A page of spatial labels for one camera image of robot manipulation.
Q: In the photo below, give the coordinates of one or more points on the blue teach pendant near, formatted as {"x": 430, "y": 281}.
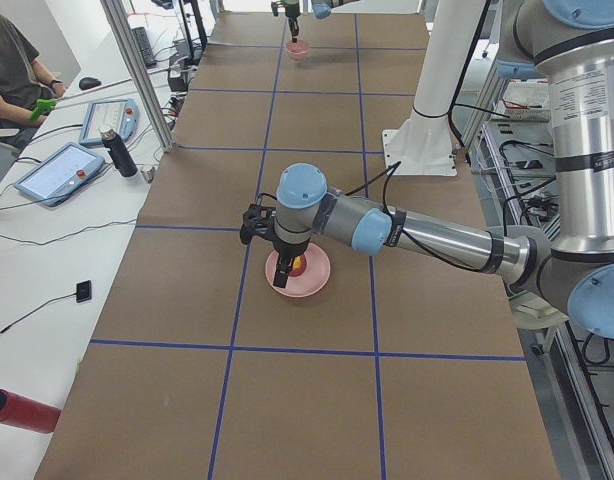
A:
{"x": 55, "y": 179}

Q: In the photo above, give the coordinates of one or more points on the black computer mouse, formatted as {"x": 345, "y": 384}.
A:
{"x": 87, "y": 83}

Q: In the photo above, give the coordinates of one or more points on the blue teach pendant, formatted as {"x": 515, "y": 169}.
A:
{"x": 55, "y": 179}
{"x": 121, "y": 115}

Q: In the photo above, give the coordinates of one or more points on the red cylinder bottle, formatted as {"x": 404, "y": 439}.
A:
{"x": 25, "y": 413}

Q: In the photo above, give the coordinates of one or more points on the pink plate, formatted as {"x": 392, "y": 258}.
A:
{"x": 311, "y": 281}

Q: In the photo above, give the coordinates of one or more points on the brown paper table mat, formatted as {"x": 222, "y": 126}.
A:
{"x": 391, "y": 367}

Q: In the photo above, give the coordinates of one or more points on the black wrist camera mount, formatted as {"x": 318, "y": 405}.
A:
{"x": 258, "y": 221}

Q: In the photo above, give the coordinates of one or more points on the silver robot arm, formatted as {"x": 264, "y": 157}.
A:
{"x": 320, "y": 8}
{"x": 571, "y": 45}

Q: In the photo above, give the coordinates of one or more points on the small black square device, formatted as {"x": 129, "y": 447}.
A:
{"x": 83, "y": 291}

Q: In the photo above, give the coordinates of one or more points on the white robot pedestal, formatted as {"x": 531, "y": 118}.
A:
{"x": 422, "y": 145}

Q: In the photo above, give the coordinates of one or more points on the black keyboard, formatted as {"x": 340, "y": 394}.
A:
{"x": 144, "y": 46}

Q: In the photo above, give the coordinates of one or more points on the seated person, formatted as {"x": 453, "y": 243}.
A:
{"x": 24, "y": 80}

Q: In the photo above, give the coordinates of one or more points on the red apple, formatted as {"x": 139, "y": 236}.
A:
{"x": 299, "y": 266}

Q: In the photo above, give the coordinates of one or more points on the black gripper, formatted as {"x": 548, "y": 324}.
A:
{"x": 292, "y": 15}
{"x": 290, "y": 248}

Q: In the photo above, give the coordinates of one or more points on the blue teach pendant far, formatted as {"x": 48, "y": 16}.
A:
{"x": 121, "y": 115}

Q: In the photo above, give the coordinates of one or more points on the pink bowl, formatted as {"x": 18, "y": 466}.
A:
{"x": 297, "y": 50}

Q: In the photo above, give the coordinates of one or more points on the black water bottle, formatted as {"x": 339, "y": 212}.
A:
{"x": 118, "y": 152}

